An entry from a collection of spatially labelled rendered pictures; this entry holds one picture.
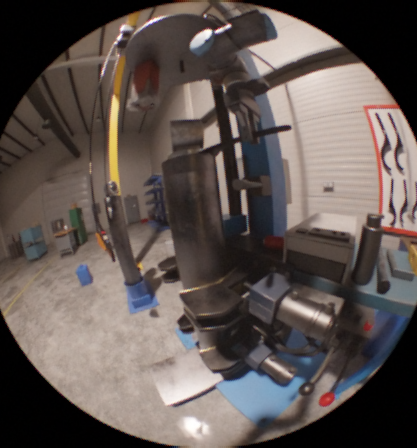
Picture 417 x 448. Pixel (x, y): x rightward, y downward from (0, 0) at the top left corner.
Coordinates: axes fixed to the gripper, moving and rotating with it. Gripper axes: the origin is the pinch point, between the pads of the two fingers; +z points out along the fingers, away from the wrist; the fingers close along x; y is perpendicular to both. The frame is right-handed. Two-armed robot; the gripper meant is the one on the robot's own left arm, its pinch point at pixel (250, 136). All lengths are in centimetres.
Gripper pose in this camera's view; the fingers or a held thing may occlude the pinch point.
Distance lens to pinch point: 43.6
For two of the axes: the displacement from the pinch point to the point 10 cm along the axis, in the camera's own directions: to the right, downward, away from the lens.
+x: -7.0, 2.3, -6.8
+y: -7.1, -0.7, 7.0
